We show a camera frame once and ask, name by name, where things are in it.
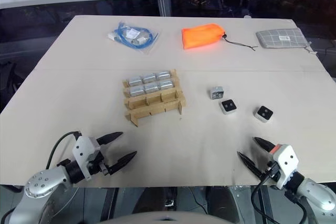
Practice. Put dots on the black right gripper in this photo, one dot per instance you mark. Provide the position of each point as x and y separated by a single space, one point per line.
271 172

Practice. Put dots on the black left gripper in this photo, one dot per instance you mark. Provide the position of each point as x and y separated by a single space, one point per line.
97 165

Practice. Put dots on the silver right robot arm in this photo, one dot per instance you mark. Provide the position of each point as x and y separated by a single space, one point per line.
315 192

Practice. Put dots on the wooden rack with metal blocks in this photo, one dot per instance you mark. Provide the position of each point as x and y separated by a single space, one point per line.
155 106

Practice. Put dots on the dark rounded shape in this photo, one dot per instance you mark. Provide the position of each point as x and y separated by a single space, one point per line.
221 200

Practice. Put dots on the grey rounded robot torso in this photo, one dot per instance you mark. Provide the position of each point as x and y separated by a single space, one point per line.
168 218

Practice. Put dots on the grey plaid zip pouch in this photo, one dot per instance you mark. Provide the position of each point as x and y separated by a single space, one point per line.
282 37

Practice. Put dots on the dark office chair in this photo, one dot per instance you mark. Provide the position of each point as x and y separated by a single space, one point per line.
9 75

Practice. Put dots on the white cube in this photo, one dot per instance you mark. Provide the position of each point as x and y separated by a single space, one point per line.
262 113
227 106

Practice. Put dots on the grey cube device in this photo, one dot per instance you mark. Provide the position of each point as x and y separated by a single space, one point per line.
216 93

